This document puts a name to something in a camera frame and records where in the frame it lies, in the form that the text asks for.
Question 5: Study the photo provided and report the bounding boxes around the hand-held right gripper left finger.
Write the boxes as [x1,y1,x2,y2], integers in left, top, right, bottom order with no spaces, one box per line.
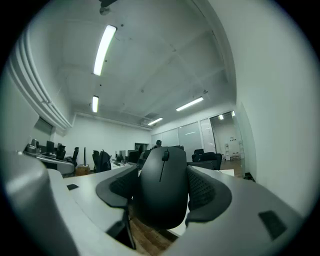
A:
[46,164,141,256]

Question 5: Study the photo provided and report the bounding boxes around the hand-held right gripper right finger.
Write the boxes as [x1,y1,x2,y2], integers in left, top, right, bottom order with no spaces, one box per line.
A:
[161,164,309,256]

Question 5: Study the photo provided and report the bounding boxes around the black computer mouse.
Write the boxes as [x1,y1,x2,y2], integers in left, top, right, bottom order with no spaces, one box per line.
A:
[132,146,191,230]

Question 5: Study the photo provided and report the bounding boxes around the cardboard box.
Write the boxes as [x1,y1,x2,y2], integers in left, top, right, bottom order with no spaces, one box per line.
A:
[75,164,91,177]

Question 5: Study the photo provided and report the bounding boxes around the black office chair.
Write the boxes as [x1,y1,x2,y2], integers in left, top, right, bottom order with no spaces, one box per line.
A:
[191,148,223,171]
[91,149,113,174]
[55,144,67,161]
[71,146,80,168]

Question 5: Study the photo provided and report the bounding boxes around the grey curved desk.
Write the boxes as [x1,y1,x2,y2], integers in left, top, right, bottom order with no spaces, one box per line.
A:
[23,149,76,176]

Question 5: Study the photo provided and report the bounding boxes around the white office desk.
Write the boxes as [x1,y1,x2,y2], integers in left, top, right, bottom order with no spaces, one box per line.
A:
[110,160,139,171]

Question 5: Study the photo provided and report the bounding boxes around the white shelf unit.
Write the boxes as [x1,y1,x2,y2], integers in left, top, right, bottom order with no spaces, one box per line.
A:
[223,142,233,161]

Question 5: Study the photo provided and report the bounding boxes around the frosted glass partition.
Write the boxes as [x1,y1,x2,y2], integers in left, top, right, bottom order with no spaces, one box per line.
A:
[150,117,216,154]

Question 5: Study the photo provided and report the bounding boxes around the long ceiling light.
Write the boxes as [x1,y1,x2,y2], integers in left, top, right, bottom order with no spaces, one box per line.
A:
[175,96,205,112]
[93,24,118,77]
[91,95,100,114]
[147,117,164,127]

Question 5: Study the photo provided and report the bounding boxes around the dark ceiling fixture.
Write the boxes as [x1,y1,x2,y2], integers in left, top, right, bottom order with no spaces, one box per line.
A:
[98,0,119,16]

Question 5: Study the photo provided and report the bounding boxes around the white wall pipes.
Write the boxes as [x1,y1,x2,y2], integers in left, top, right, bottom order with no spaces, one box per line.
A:
[6,24,74,131]

